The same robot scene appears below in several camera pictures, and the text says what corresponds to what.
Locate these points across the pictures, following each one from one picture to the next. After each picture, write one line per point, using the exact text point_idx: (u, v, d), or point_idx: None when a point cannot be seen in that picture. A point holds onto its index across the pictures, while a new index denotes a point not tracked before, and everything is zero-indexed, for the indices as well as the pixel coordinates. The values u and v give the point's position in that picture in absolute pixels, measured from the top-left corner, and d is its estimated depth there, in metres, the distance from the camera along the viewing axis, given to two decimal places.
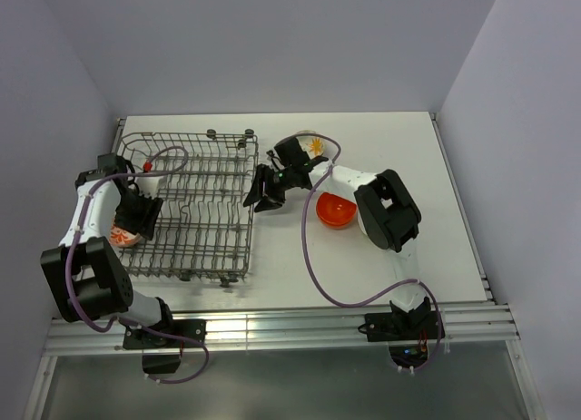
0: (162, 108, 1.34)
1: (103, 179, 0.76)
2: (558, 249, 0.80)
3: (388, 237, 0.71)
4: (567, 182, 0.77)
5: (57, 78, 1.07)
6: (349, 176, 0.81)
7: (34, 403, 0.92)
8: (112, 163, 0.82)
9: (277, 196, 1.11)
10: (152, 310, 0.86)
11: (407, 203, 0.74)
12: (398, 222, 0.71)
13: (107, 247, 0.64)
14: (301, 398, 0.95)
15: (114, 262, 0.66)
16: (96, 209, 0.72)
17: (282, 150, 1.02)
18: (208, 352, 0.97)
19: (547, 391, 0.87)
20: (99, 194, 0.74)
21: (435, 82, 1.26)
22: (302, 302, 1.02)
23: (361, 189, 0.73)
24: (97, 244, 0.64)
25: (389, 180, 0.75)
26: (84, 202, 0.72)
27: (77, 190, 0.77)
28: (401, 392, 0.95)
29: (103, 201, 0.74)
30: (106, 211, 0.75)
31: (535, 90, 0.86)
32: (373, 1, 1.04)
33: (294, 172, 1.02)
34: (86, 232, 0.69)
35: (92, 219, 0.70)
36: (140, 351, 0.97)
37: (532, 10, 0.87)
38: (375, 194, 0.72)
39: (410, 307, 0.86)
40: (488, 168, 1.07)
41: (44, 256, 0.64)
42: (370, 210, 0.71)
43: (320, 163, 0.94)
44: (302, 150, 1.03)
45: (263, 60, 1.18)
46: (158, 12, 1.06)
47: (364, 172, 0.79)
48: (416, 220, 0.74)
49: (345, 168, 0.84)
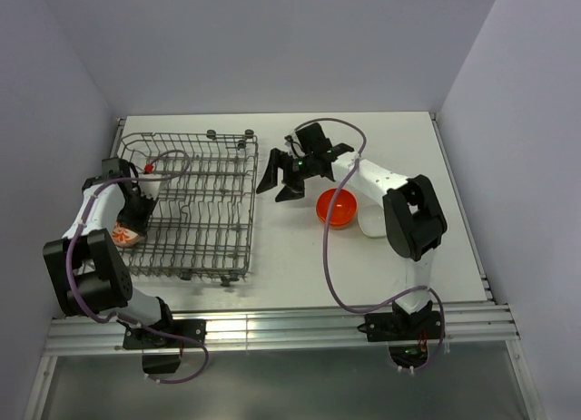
0: (162, 108, 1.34)
1: (108, 180, 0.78)
2: (558, 249, 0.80)
3: (409, 245, 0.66)
4: (568, 182, 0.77)
5: (57, 78, 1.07)
6: (378, 174, 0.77)
7: (34, 404, 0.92)
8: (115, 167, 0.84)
9: (297, 184, 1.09)
10: (152, 310, 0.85)
11: (435, 214, 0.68)
12: (423, 231, 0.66)
13: (107, 239, 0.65)
14: (301, 398, 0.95)
15: (115, 255, 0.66)
16: (100, 209, 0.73)
17: (303, 136, 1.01)
18: (208, 352, 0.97)
19: (547, 391, 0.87)
20: (103, 193, 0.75)
21: (435, 82, 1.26)
22: (302, 302, 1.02)
23: (388, 194, 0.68)
24: (99, 235, 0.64)
25: (420, 187, 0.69)
26: (89, 200, 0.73)
27: (83, 193, 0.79)
28: (401, 392, 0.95)
29: (107, 200, 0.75)
30: (108, 210, 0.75)
31: (535, 89, 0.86)
32: (373, 2, 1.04)
33: (314, 159, 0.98)
34: (88, 226, 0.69)
35: (94, 217, 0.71)
36: (139, 351, 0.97)
37: (532, 10, 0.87)
38: (404, 201, 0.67)
39: (414, 309, 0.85)
40: (488, 167, 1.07)
41: (47, 249, 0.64)
42: (397, 219, 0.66)
43: (346, 154, 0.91)
44: (324, 139, 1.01)
45: (263, 59, 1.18)
46: (158, 13, 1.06)
47: (395, 173, 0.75)
48: (441, 232, 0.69)
49: (371, 164, 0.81)
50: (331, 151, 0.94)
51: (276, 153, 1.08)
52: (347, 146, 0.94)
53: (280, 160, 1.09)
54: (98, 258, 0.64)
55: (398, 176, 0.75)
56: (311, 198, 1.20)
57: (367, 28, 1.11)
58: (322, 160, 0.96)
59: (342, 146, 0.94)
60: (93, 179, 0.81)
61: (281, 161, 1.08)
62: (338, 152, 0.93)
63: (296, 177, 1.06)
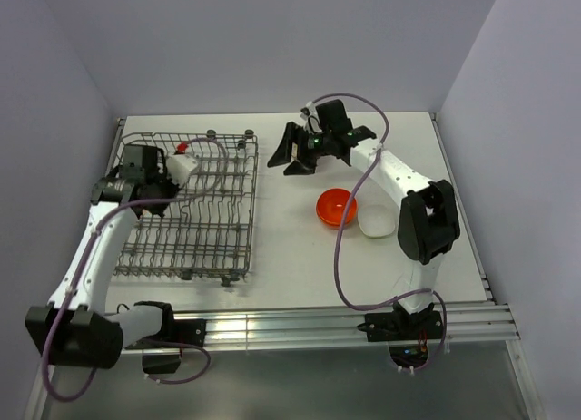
0: (162, 108, 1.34)
1: (116, 210, 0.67)
2: (558, 249, 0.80)
3: (420, 249, 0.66)
4: (567, 182, 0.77)
5: (57, 78, 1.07)
6: (398, 172, 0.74)
7: (34, 404, 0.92)
8: (138, 157, 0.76)
9: (309, 158, 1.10)
10: (153, 323, 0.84)
11: (451, 221, 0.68)
12: (435, 238, 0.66)
13: (93, 324, 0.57)
14: (301, 398, 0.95)
15: (103, 333, 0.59)
16: (97, 258, 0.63)
17: (323, 112, 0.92)
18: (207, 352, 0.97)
19: (547, 391, 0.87)
20: (108, 228, 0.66)
21: (435, 82, 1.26)
22: (302, 302, 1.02)
23: (408, 196, 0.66)
24: (85, 318, 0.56)
25: (443, 194, 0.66)
26: (88, 243, 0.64)
27: (89, 210, 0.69)
28: (401, 392, 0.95)
29: (108, 243, 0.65)
30: (109, 257, 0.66)
31: (534, 89, 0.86)
32: (372, 2, 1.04)
33: (332, 140, 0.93)
34: (79, 293, 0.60)
35: (88, 274, 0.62)
36: (140, 350, 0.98)
37: (532, 10, 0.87)
38: (423, 205, 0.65)
39: (415, 310, 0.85)
40: (488, 167, 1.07)
41: (30, 320, 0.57)
42: (413, 225, 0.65)
43: (368, 141, 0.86)
44: (344, 118, 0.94)
45: (263, 59, 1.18)
46: (158, 13, 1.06)
47: (416, 172, 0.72)
48: (452, 239, 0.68)
49: (393, 157, 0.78)
50: (353, 133, 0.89)
51: (290, 128, 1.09)
52: (369, 131, 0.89)
53: (296, 134, 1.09)
54: (83, 342, 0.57)
55: (419, 175, 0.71)
56: (311, 198, 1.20)
57: (367, 29, 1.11)
58: (341, 141, 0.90)
59: (365, 131, 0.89)
60: (105, 184, 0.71)
61: (297, 134, 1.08)
62: (359, 136, 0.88)
63: (310, 151, 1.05)
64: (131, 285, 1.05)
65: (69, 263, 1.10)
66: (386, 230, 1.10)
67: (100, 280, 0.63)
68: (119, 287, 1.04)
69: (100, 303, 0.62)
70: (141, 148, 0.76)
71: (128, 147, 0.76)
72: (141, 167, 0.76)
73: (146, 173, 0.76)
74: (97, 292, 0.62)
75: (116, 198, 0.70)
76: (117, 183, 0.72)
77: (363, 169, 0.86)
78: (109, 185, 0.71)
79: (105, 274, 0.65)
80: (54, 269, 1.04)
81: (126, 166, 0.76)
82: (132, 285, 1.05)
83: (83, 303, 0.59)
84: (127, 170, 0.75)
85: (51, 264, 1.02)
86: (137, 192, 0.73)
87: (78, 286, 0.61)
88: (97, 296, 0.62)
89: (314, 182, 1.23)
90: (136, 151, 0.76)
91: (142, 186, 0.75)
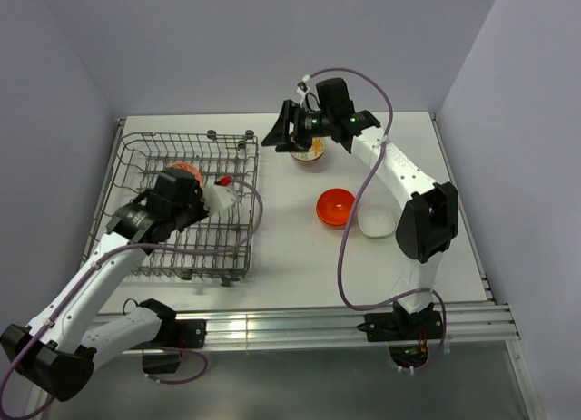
0: (162, 108, 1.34)
1: (122, 248, 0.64)
2: (558, 249, 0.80)
3: (418, 249, 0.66)
4: (567, 182, 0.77)
5: (57, 78, 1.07)
6: (402, 169, 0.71)
7: (34, 403, 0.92)
8: (169, 189, 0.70)
9: (305, 141, 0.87)
10: (146, 330, 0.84)
11: (450, 222, 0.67)
12: (433, 237, 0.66)
13: (54, 365, 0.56)
14: (301, 398, 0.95)
15: (65, 374, 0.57)
16: (85, 294, 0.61)
17: (325, 92, 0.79)
18: (205, 356, 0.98)
19: (547, 392, 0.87)
20: (107, 265, 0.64)
21: (435, 82, 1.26)
22: (302, 302, 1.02)
23: (413, 199, 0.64)
24: (47, 357, 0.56)
25: (447, 198, 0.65)
26: (85, 276, 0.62)
27: (102, 237, 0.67)
28: (400, 392, 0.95)
29: (102, 281, 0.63)
30: (100, 293, 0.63)
31: (535, 89, 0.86)
32: (372, 2, 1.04)
33: (332, 124, 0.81)
34: (55, 327, 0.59)
35: (71, 309, 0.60)
36: (140, 351, 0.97)
37: (532, 10, 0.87)
38: (428, 209, 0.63)
39: (415, 309, 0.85)
40: (489, 167, 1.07)
41: (6, 338, 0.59)
42: (416, 228, 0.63)
43: (371, 130, 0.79)
44: (347, 98, 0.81)
45: (263, 59, 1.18)
46: (158, 13, 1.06)
47: (421, 172, 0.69)
48: (451, 237, 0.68)
49: (398, 152, 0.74)
50: (357, 119, 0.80)
51: (287, 102, 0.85)
52: (373, 116, 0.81)
53: (292, 108, 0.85)
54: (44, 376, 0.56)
55: (425, 175, 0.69)
56: (311, 198, 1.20)
57: (366, 29, 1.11)
58: (343, 126, 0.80)
59: (369, 116, 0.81)
60: (125, 213, 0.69)
61: (293, 109, 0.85)
62: (362, 122, 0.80)
63: (308, 134, 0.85)
64: (131, 285, 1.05)
65: (69, 263, 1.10)
66: (386, 230, 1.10)
67: (82, 317, 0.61)
68: (119, 287, 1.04)
69: (74, 339, 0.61)
70: (174, 179, 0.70)
71: (162, 176, 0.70)
72: (166, 200, 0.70)
73: (172, 206, 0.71)
74: (73, 329, 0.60)
75: (131, 230, 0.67)
76: (137, 215, 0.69)
77: (364, 159, 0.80)
78: (129, 215, 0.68)
79: (92, 310, 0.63)
80: (54, 269, 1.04)
81: (155, 193, 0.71)
82: (132, 285, 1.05)
83: (55, 339, 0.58)
84: (156, 198, 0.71)
85: (51, 264, 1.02)
86: (152, 231, 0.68)
87: (58, 318, 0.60)
88: (73, 332, 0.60)
89: (314, 182, 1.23)
90: (169, 182, 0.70)
91: (162, 222, 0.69)
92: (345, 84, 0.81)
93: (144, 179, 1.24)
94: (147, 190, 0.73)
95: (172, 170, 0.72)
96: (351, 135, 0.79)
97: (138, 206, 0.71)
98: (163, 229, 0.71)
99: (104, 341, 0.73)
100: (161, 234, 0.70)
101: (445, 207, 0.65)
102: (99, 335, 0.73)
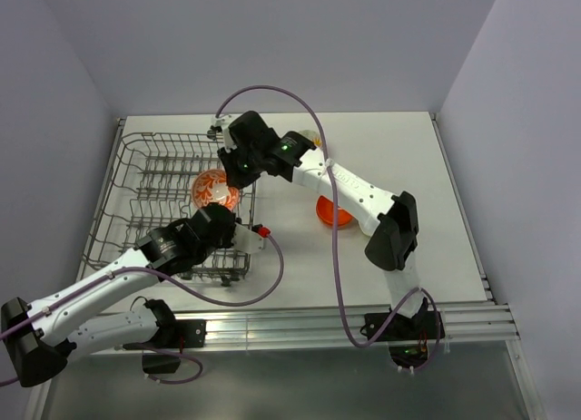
0: (162, 108, 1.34)
1: (137, 268, 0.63)
2: (558, 251, 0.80)
3: (395, 262, 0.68)
4: (567, 182, 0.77)
5: (57, 78, 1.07)
6: (358, 191, 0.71)
7: (34, 404, 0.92)
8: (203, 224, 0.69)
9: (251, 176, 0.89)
10: (140, 335, 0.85)
11: (413, 226, 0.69)
12: (403, 245, 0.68)
13: (33, 352, 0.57)
14: (301, 398, 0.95)
15: (40, 363, 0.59)
16: (89, 297, 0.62)
17: (242, 131, 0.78)
18: (201, 363, 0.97)
19: (547, 392, 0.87)
20: (121, 279, 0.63)
21: (435, 82, 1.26)
22: (303, 302, 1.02)
23: (383, 220, 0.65)
24: (29, 345, 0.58)
25: (408, 208, 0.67)
26: (97, 278, 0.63)
27: (129, 249, 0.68)
28: (401, 392, 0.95)
29: (108, 291, 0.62)
30: (103, 302, 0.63)
31: (535, 89, 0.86)
32: (373, 2, 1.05)
33: (264, 158, 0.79)
34: (50, 318, 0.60)
35: (70, 307, 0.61)
36: (139, 351, 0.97)
37: (532, 11, 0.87)
38: (397, 228, 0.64)
39: (413, 315, 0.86)
40: (489, 167, 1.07)
41: (5, 308, 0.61)
42: (390, 248, 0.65)
43: (309, 153, 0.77)
44: (266, 129, 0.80)
45: (263, 59, 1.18)
46: (158, 13, 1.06)
47: (376, 188, 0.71)
48: (415, 235, 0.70)
49: (345, 172, 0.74)
50: (289, 147, 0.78)
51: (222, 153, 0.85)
52: (304, 139, 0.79)
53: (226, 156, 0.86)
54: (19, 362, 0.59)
55: (380, 190, 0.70)
56: (311, 198, 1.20)
57: (367, 29, 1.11)
58: (275, 156, 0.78)
59: (300, 141, 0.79)
60: (157, 237, 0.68)
61: (227, 156, 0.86)
62: (296, 148, 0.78)
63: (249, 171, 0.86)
64: None
65: (69, 263, 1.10)
66: None
67: (76, 317, 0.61)
68: None
69: (61, 335, 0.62)
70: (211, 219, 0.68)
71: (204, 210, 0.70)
72: (196, 235, 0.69)
73: (200, 243, 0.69)
74: (64, 327, 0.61)
75: (155, 257, 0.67)
76: (166, 242, 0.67)
77: (310, 185, 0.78)
78: (159, 239, 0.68)
79: (88, 315, 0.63)
80: (54, 269, 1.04)
81: (190, 227, 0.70)
82: None
83: (44, 328, 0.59)
84: (189, 230, 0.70)
85: (51, 264, 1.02)
86: (171, 263, 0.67)
87: (56, 309, 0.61)
88: (63, 328, 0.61)
89: None
90: (203, 219, 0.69)
91: (184, 257, 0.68)
92: (259, 117, 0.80)
93: (144, 179, 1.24)
94: (184, 218, 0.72)
95: (210, 208, 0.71)
96: (289, 164, 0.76)
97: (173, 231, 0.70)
98: (187, 265, 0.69)
99: (88, 339, 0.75)
100: (180, 268, 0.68)
101: (407, 215, 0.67)
102: (87, 330, 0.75)
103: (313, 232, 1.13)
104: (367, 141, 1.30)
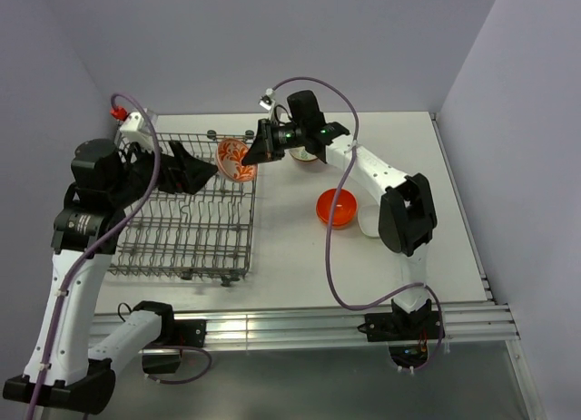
0: (162, 108, 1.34)
1: (77, 266, 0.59)
2: (558, 251, 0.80)
3: (401, 241, 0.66)
4: (567, 182, 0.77)
5: (57, 79, 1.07)
6: (373, 168, 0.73)
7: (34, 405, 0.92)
8: (91, 175, 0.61)
9: (280, 152, 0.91)
10: (152, 327, 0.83)
11: (428, 212, 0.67)
12: (413, 228, 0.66)
13: (73, 393, 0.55)
14: (300, 398, 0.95)
15: (85, 393, 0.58)
16: (66, 325, 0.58)
17: (297, 105, 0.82)
18: (209, 354, 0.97)
19: (547, 392, 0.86)
20: (74, 288, 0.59)
21: (435, 82, 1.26)
22: (302, 302, 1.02)
23: (388, 192, 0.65)
24: (63, 395, 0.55)
25: (419, 190, 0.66)
26: (56, 307, 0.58)
27: (54, 257, 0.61)
28: (401, 392, 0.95)
29: (76, 303, 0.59)
30: (83, 317, 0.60)
31: (535, 88, 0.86)
32: (372, 1, 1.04)
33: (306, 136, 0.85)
34: (54, 367, 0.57)
35: (60, 344, 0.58)
36: (139, 350, 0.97)
37: (533, 9, 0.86)
38: (401, 200, 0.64)
39: (412, 308, 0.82)
40: (489, 166, 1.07)
41: (7, 395, 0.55)
42: (394, 221, 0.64)
43: (342, 138, 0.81)
44: (319, 110, 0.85)
45: (263, 59, 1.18)
46: (157, 12, 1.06)
47: (393, 169, 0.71)
48: (431, 227, 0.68)
49: (369, 154, 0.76)
50: (327, 131, 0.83)
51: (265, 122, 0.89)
52: (342, 126, 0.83)
53: (268, 127, 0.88)
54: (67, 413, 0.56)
55: (396, 170, 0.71)
56: (310, 198, 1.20)
57: (367, 28, 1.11)
58: (316, 138, 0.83)
59: (339, 127, 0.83)
60: (66, 223, 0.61)
61: (269, 127, 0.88)
62: (332, 132, 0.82)
63: (282, 146, 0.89)
64: (131, 285, 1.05)
65: None
66: None
67: (75, 346, 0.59)
68: (117, 287, 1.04)
69: (81, 366, 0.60)
70: (94, 166, 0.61)
71: (75, 168, 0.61)
72: (100, 189, 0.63)
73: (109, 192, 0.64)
74: (73, 360, 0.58)
75: (82, 239, 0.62)
76: (79, 218, 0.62)
77: (339, 165, 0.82)
78: (71, 222, 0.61)
79: (83, 336, 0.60)
80: None
81: (82, 189, 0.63)
82: (132, 285, 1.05)
83: (59, 376, 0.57)
84: (88, 190, 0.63)
85: (51, 263, 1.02)
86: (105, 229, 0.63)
87: (51, 357, 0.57)
88: (73, 364, 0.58)
89: (313, 182, 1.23)
90: (91, 171, 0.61)
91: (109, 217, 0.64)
92: (314, 97, 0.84)
93: None
94: (73, 184, 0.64)
95: (83, 158, 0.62)
96: (322, 144, 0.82)
97: (77, 204, 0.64)
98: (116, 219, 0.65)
99: (115, 350, 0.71)
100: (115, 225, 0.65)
101: (418, 199, 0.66)
102: (109, 345, 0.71)
103: (313, 232, 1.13)
104: (367, 141, 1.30)
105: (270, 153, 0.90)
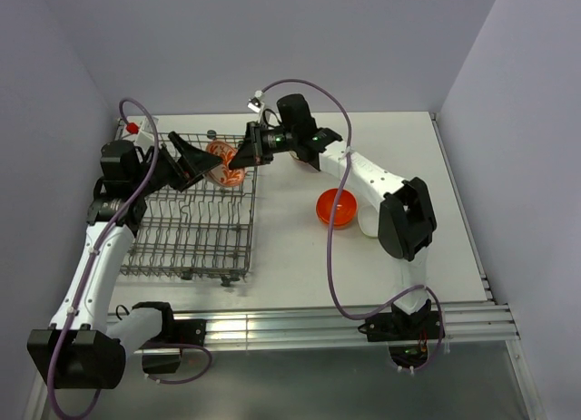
0: (162, 108, 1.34)
1: (110, 227, 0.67)
2: (558, 251, 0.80)
3: (402, 247, 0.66)
4: (567, 182, 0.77)
5: (57, 79, 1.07)
6: (370, 174, 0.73)
7: (34, 405, 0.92)
8: (116, 165, 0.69)
9: (270, 156, 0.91)
10: (153, 325, 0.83)
11: (428, 216, 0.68)
12: (414, 232, 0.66)
13: (96, 337, 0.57)
14: (301, 398, 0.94)
15: (105, 350, 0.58)
16: (96, 278, 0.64)
17: (288, 112, 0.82)
18: (210, 353, 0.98)
19: (548, 392, 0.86)
20: (105, 248, 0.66)
21: (435, 82, 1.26)
22: (302, 302, 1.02)
23: (386, 199, 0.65)
24: (87, 337, 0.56)
25: (417, 193, 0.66)
26: (88, 262, 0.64)
27: (86, 231, 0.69)
28: (401, 392, 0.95)
29: (106, 259, 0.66)
30: (109, 275, 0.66)
31: (535, 88, 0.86)
32: (373, 1, 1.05)
33: (298, 144, 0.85)
34: (80, 314, 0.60)
35: (88, 294, 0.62)
36: (140, 351, 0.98)
37: (532, 10, 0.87)
38: (400, 205, 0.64)
39: (413, 310, 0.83)
40: (489, 166, 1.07)
41: (32, 344, 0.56)
42: (394, 226, 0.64)
43: (334, 144, 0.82)
44: (310, 116, 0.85)
45: (263, 59, 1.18)
46: (157, 13, 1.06)
47: (389, 173, 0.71)
48: (431, 229, 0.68)
49: (363, 159, 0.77)
50: (318, 138, 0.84)
51: (254, 124, 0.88)
52: (334, 132, 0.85)
53: (258, 131, 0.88)
54: (87, 361, 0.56)
55: (393, 175, 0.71)
56: (310, 199, 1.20)
57: (367, 28, 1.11)
58: (308, 145, 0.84)
59: (329, 134, 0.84)
60: (101, 204, 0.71)
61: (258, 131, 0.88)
62: (325, 140, 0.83)
63: (271, 150, 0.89)
64: (131, 285, 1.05)
65: (69, 263, 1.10)
66: None
67: (100, 298, 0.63)
68: (118, 287, 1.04)
69: (103, 321, 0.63)
70: (119, 159, 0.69)
71: (103, 162, 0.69)
72: (124, 179, 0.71)
73: (132, 181, 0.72)
74: (98, 311, 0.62)
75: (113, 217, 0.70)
76: (111, 202, 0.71)
77: (333, 171, 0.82)
78: (104, 204, 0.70)
79: (106, 294, 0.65)
80: (55, 268, 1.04)
81: (108, 180, 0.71)
82: (132, 285, 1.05)
83: (84, 322, 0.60)
84: (113, 182, 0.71)
85: (51, 263, 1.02)
86: (132, 210, 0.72)
87: (79, 306, 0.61)
88: (98, 315, 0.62)
89: (313, 182, 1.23)
90: (115, 164, 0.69)
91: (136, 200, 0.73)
92: (305, 103, 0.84)
93: None
94: (100, 179, 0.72)
95: (107, 153, 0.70)
96: (315, 151, 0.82)
97: (104, 194, 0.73)
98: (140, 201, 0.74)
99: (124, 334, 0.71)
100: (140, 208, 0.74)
101: (418, 201, 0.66)
102: (120, 327, 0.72)
103: (312, 232, 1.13)
104: (367, 141, 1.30)
105: (260, 158, 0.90)
